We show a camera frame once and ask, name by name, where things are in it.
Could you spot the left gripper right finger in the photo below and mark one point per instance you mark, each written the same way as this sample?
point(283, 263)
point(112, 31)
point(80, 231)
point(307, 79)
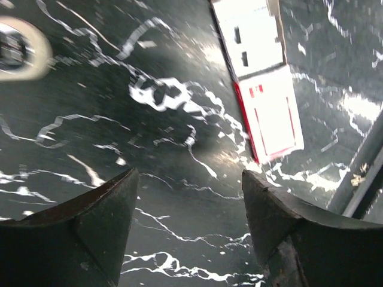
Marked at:
point(300, 244)

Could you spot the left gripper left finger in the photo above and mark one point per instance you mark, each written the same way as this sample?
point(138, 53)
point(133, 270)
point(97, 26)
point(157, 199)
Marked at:
point(80, 242)

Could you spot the red white staple box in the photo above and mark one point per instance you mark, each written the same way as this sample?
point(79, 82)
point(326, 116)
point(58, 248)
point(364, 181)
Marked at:
point(253, 42)

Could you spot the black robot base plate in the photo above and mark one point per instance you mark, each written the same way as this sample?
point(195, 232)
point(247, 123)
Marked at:
point(355, 191)

